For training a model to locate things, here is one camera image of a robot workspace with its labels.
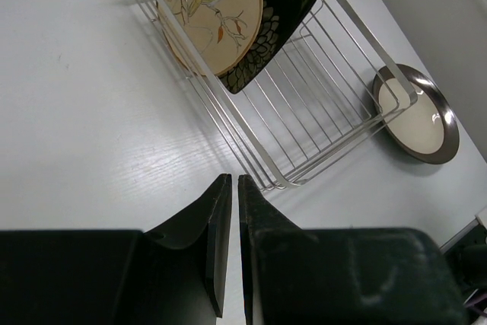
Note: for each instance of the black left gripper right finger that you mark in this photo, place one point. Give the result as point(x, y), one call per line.
point(261, 228)

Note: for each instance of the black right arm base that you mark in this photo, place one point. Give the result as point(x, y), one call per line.
point(465, 254)

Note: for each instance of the black square floral plate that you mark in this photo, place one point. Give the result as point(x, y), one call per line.
point(280, 19)

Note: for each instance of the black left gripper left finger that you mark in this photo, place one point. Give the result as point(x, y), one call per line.
point(189, 255)

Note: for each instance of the beige bird-painted plate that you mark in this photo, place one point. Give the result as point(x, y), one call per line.
point(222, 31)

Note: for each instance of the metal wire dish rack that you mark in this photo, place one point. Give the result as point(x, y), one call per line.
point(329, 88)

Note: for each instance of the bronze-rimmed cream plate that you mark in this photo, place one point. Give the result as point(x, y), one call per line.
point(426, 129)

